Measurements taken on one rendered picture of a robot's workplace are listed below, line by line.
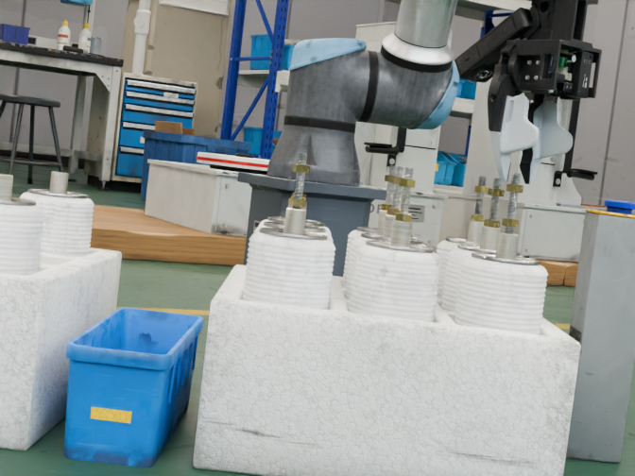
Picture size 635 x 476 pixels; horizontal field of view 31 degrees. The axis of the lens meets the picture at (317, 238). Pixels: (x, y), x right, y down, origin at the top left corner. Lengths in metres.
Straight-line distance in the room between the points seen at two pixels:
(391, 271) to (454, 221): 3.00
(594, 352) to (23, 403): 0.70
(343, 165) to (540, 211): 2.22
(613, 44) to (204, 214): 5.53
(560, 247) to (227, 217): 1.28
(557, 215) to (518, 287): 2.78
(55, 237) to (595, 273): 0.68
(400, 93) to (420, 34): 0.10
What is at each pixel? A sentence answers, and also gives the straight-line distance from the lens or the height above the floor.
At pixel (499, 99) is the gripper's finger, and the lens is 1.24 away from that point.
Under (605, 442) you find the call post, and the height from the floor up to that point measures 0.03.
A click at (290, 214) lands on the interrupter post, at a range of 1.24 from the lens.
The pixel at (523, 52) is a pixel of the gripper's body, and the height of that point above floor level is 0.48.
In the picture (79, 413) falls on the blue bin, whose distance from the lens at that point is 1.21.
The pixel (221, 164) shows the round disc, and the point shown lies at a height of 0.28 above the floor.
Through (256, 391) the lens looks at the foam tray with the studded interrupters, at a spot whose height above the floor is 0.09.
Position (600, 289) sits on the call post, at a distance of 1.46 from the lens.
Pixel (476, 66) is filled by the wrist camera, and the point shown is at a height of 0.46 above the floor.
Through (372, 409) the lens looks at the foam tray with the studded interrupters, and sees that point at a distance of 1.20.
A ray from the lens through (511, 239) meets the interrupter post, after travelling 1.26.
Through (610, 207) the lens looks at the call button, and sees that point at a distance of 1.49.
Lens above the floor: 0.34
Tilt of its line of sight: 4 degrees down
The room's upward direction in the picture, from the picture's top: 7 degrees clockwise
